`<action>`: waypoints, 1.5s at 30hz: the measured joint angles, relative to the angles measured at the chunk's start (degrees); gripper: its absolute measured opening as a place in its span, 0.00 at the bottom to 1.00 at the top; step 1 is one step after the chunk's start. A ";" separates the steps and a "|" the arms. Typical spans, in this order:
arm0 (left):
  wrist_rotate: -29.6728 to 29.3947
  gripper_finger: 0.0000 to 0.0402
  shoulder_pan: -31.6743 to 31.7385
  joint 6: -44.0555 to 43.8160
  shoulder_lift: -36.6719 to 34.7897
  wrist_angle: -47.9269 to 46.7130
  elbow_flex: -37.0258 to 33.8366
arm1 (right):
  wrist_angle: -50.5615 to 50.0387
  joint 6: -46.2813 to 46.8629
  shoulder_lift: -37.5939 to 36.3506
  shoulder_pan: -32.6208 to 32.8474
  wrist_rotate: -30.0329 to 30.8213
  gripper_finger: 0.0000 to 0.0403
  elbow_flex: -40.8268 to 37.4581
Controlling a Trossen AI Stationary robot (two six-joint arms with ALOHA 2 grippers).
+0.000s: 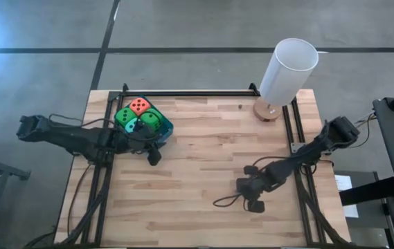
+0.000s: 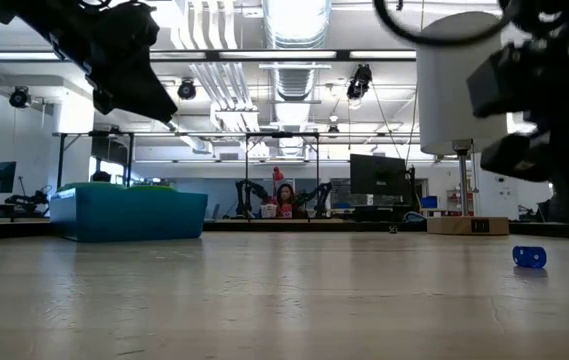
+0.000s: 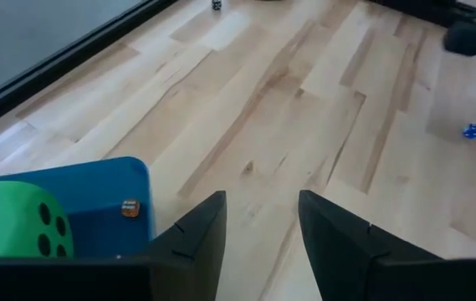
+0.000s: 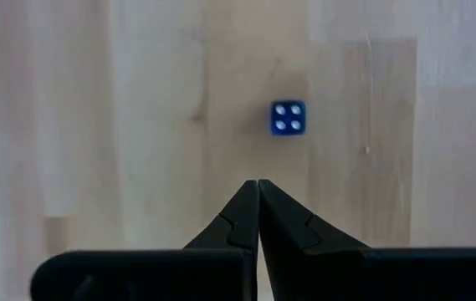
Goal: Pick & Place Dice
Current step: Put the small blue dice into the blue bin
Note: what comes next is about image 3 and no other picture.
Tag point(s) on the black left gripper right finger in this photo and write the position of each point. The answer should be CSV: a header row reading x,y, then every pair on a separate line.
x,y
388,276

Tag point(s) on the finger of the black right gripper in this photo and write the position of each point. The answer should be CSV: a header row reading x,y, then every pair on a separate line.
x,y
469,38

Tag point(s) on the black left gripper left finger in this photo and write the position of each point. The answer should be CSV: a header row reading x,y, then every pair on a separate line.
x,y
116,278

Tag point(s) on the small blue die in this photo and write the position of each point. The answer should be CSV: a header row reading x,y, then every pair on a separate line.
x,y
472,131

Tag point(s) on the small orange die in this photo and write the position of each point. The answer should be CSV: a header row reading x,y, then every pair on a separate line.
x,y
130,207

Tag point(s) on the large green foam die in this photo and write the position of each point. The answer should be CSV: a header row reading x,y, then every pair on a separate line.
x,y
7,221

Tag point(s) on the small black die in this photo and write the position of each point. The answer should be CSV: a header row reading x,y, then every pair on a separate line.
x,y
216,4

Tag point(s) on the blue plastic bin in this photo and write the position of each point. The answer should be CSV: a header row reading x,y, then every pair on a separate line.
x,y
95,188

